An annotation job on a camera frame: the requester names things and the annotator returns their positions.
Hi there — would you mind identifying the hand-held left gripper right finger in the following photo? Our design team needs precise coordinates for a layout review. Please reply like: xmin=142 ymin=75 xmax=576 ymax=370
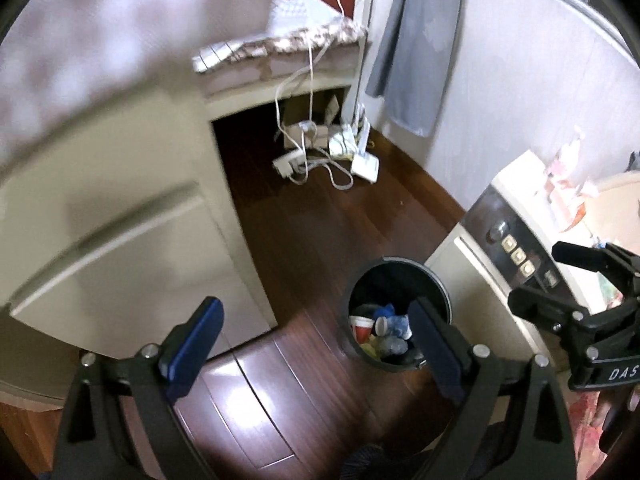
xmin=407 ymin=296 xmax=586 ymax=480

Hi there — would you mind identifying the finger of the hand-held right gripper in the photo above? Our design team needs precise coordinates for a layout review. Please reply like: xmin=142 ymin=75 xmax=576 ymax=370
xmin=552 ymin=241 xmax=640 ymax=286
xmin=507 ymin=285 xmax=601 ymax=348

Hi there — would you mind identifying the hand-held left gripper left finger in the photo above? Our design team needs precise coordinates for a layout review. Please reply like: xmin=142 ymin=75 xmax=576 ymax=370
xmin=47 ymin=296 xmax=226 ymax=480

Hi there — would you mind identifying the white tissue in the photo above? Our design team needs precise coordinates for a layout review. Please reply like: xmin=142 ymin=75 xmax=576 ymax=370
xmin=380 ymin=336 xmax=410 ymax=357

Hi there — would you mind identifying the red paper cup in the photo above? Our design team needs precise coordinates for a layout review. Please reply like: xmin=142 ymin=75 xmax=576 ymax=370
xmin=349 ymin=315 xmax=375 ymax=346

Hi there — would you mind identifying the black trash bin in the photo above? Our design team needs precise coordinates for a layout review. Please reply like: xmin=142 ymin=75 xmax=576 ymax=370
xmin=340 ymin=257 xmax=452 ymax=373

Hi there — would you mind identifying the person's right hand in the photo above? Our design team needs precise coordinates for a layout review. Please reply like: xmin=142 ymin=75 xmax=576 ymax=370
xmin=592 ymin=386 xmax=640 ymax=458

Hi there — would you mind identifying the pink floral cloth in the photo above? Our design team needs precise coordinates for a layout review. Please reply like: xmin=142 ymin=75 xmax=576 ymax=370
xmin=567 ymin=270 xmax=640 ymax=480

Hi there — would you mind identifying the cream bed board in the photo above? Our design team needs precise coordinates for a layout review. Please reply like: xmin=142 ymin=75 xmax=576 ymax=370
xmin=582 ymin=170 xmax=640 ymax=261

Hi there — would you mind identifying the orange tissue pack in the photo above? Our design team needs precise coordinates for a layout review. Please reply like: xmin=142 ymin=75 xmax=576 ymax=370
xmin=542 ymin=160 xmax=601 ymax=223

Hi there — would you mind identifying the cream cabinet with buttons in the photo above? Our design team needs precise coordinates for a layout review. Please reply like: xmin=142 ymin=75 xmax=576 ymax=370
xmin=425 ymin=150 xmax=616 ymax=376

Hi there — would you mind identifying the clear pump bottle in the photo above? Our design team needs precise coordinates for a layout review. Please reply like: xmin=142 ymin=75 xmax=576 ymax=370
xmin=555 ymin=127 xmax=588 ymax=173

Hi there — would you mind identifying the cream desk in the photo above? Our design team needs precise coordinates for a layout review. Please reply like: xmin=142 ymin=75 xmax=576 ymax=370
xmin=0 ymin=75 xmax=278 ymax=401

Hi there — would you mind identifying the white router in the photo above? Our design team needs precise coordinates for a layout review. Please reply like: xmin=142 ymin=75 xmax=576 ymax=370
xmin=350 ymin=105 xmax=381 ymax=182

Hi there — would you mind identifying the white power strip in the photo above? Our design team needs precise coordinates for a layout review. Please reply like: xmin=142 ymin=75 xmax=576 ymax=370
xmin=272 ymin=147 xmax=307 ymax=179

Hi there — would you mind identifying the cardboard box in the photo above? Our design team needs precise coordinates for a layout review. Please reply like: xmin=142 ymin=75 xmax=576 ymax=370
xmin=282 ymin=90 xmax=346 ymax=150

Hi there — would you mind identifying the tied grey curtain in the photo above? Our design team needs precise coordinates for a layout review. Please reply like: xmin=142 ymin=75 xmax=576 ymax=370
xmin=365 ymin=0 xmax=468 ymax=138

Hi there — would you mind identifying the pink checkered tablecloth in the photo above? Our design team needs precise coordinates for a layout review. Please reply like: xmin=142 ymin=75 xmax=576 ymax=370
xmin=0 ymin=0 xmax=283 ymax=161

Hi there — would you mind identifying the brown floral mattress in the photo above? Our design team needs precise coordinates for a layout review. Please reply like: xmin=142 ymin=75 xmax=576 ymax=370
xmin=200 ymin=15 xmax=370 ymax=68

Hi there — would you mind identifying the white grid-patterned sheet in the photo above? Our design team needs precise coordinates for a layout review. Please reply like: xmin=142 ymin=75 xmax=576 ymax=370
xmin=192 ymin=0 xmax=341 ymax=73

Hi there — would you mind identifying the cream bed frame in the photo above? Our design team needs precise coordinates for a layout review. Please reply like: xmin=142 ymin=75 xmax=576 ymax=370
xmin=202 ymin=42 xmax=371 ymax=126

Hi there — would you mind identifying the white charging cable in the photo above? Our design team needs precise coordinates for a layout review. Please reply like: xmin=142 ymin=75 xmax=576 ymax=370
xmin=272 ymin=0 xmax=381 ymax=192

